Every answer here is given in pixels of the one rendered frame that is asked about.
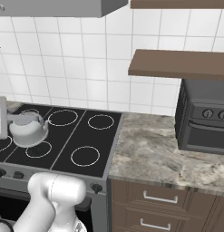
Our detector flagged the dark oven door handle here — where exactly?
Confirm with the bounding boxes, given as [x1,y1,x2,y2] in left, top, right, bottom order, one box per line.
[74,198,93,213]

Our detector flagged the grey range hood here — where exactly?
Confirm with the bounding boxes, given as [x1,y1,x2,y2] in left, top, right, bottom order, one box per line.
[0,0,130,19]

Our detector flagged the black hob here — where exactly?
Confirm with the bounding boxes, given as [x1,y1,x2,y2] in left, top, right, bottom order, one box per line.
[0,102,123,179]

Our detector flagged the brown wooden shelf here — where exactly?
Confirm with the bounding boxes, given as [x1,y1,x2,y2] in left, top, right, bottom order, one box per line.
[127,48,224,82]
[130,0,224,10]

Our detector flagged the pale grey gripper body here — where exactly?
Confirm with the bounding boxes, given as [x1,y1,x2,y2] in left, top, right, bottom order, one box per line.
[0,95,9,140]

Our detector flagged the grey stove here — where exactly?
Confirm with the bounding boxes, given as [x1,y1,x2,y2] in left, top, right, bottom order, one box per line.
[0,101,127,232]

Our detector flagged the brown cupboard door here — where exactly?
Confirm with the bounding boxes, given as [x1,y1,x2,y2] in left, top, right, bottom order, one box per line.
[203,195,224,232]

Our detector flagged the dark grey toaster oven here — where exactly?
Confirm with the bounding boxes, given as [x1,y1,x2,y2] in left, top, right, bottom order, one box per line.
[174,77,224,157]

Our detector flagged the silver drawer handle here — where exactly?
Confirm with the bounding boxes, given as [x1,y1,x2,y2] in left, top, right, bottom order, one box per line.
[142,189,180,205]
[139,217,172,232]

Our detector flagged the brown drawer front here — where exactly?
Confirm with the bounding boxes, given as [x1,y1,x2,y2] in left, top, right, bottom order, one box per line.
[111,179,220,216]
[111,200,209,232]

